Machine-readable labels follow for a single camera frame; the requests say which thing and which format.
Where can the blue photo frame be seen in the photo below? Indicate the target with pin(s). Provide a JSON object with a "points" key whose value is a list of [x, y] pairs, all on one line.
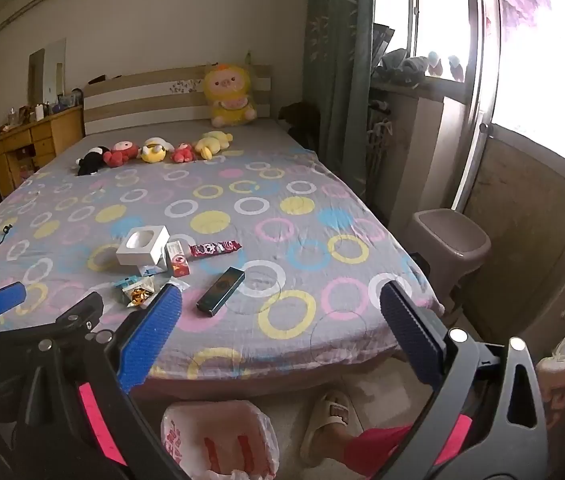
{"points": [[68, 99]]}

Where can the dark brown cloth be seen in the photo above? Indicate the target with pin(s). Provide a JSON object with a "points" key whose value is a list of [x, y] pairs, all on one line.
{"points": [[300, 120]]}

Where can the white plastic trash bag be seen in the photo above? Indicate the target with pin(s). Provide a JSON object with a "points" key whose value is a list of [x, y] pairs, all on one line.
{"points": [[222, 440]]}

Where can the person's right leg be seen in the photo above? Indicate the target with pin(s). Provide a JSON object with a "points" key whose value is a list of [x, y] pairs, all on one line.
{"points": [[382, 445]]}

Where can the beige slipper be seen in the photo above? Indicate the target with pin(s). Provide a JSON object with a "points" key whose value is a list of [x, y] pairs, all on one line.
{"points": [[332, 410]]}

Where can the clear snack wrapper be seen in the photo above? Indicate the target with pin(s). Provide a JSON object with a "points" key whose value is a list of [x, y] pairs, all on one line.
{"points": [[137, 295]]}

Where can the green bottle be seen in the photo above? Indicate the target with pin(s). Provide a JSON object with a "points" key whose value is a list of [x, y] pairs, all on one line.
{"points": [[249, 58]]}

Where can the wall mirror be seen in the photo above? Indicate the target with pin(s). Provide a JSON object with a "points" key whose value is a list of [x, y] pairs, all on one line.
{"points": [[52, 70]]}

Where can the small red plush toy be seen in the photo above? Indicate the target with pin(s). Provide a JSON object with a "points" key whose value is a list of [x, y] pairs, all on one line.
{"points": [[184, 153]]}

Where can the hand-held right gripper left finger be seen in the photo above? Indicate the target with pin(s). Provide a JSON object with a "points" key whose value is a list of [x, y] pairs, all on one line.
{"points": [[152, 335]]}

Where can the green curtain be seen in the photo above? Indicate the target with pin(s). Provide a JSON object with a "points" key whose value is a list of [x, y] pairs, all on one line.
{"points": [[337, 60]]}

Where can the purple hanging garment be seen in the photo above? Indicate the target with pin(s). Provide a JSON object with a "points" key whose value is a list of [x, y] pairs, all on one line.
{"points": [[524, 0]]}

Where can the white radiator pipes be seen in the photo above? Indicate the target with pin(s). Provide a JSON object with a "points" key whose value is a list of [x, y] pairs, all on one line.
{"points": [[377, 135]]}

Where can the white bottle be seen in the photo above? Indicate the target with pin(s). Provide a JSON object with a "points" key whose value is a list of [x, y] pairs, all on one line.
{"points": [[40, 111]]}

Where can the long black box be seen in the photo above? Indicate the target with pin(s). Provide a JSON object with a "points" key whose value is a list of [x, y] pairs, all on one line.
{"points": [[220, 292]]}

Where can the wooden dresser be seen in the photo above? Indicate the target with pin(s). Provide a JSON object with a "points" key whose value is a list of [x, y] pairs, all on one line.
{"points": [[47, 132]]}

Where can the striped wooden headboard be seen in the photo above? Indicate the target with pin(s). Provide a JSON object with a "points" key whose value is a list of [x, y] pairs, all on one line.
{"points": [[137, 95]]}

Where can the small blue grey object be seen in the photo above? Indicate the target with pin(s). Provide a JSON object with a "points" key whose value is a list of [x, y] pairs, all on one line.
{"points": [[455, 67], [435, 63]]}

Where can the large yellow pig plush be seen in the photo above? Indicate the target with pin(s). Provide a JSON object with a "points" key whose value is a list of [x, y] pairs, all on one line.
{"points": [[230, 90]]}

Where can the grey plush toy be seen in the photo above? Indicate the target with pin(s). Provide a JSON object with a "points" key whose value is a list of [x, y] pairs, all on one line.
{"points": [[402, 67]]}

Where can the red white small carton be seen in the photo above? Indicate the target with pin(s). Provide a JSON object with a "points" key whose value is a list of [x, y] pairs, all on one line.
{"points": [[180, 262]]}

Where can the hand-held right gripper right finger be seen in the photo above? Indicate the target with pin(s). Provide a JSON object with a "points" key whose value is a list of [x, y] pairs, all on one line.
{"points": [[412, 335]]}

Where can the silver framed window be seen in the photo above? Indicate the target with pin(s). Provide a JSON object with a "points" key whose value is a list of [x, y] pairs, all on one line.
{"points": [[415, 0]]}

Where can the glass jar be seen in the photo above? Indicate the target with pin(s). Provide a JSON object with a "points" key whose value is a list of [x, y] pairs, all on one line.
{"points": [[13, 117]]}

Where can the person's left leg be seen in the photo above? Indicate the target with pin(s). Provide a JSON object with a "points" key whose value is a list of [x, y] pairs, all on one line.
{"points": [[95, 420]]}

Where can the glazed balcony door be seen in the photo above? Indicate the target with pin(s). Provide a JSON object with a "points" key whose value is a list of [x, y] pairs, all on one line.
{"points": [[527, 220]]}

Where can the yellow white plush toy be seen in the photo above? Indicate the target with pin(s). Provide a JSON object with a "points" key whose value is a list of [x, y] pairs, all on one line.
{"points": [[155, 152]]}

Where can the dark framed board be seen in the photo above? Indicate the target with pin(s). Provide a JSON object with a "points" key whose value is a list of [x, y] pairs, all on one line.
{"points": [[383, 42]]}

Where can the yellow duck plush toy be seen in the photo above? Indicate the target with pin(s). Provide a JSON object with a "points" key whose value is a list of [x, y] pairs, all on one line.
{"points": [[212, 142]]}

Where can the person's leg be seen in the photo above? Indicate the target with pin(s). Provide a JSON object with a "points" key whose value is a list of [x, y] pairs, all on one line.
{"points": [[382, 445], [95, 420]]}

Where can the black plush toy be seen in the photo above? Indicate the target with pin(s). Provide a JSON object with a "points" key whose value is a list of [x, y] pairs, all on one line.
{"points": [[90, 160]]}

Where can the white box with round window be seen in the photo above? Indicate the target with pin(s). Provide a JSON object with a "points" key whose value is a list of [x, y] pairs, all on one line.
{"points": [[152, 255]]}

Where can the red candy wrapper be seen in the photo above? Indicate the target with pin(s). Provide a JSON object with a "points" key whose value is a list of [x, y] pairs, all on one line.
{"points": [[215, 248]]}

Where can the small blue packet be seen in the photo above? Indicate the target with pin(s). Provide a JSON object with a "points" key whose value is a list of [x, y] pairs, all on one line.
{"points": [[151, 270]]}

